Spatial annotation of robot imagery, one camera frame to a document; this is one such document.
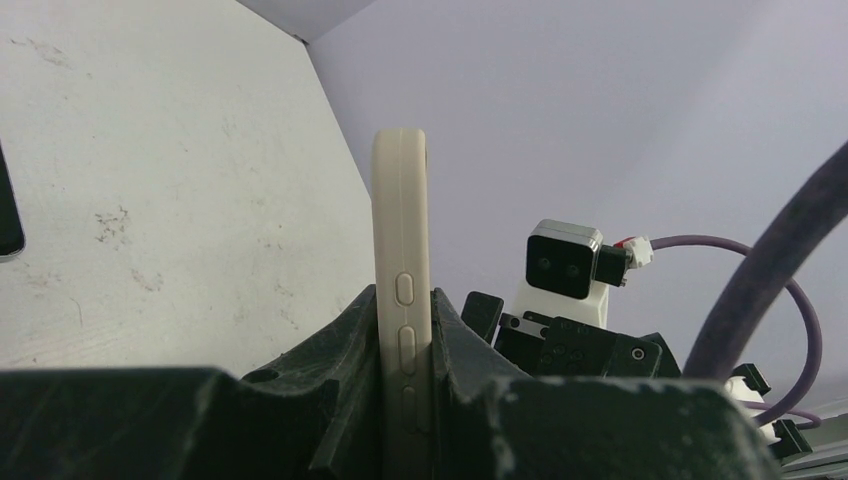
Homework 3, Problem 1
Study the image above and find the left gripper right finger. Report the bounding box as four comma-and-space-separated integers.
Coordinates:
431, 289, 781, 479

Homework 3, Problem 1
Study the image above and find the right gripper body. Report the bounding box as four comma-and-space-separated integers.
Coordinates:
494, 312, 681, 378

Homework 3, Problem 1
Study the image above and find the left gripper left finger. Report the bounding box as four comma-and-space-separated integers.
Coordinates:
1, 287, 382, 479

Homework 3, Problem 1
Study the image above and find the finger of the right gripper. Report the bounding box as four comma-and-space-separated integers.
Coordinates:
461, 291, 504, 344

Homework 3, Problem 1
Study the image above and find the cream phone case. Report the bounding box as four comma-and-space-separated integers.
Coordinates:
371, 128, 433, 479

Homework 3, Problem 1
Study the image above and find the black phone white edge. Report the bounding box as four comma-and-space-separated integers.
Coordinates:
0, 153, 26, 262

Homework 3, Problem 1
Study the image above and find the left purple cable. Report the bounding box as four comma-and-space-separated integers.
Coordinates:
680, 139, 848, 382

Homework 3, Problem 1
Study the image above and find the purple cable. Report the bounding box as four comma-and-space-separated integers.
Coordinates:
680, 139, 848, 382
649, 234, 825, 429

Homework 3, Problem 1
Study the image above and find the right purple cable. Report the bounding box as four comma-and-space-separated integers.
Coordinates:
649, 234, 825, 429

